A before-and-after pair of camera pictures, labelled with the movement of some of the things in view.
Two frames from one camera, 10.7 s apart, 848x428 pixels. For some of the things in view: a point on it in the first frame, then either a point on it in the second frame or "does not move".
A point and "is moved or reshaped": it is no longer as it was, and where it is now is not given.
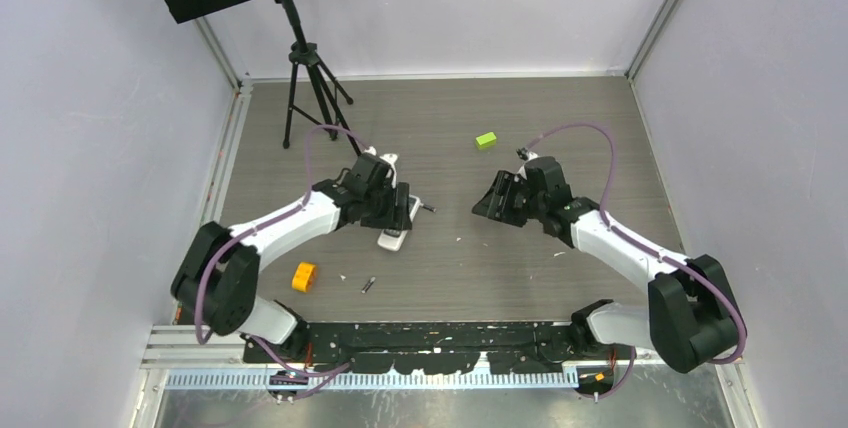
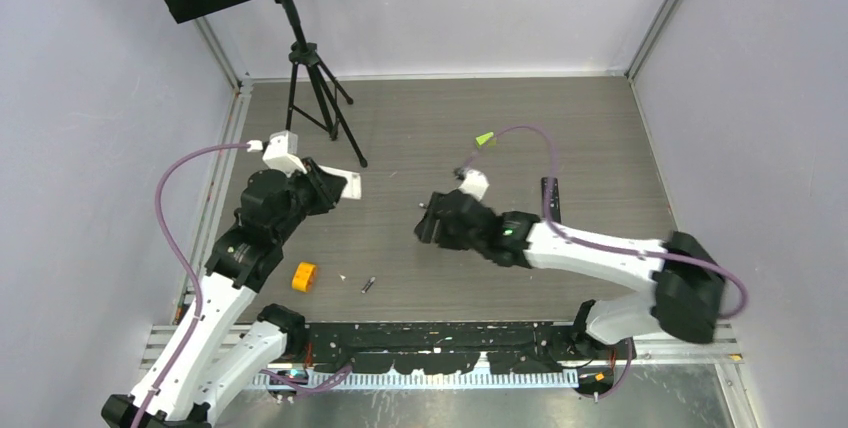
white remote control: x=393 y=239 is moved or reshaped
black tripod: x=314 y=87 does not move
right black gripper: x=504 y=185 -> x=425 y=228
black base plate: x=440 y=347 does not move
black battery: x=368 y=284 does not move
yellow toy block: x=303 y=276 does not move
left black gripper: x=396 y=217 -> x=325 y=186
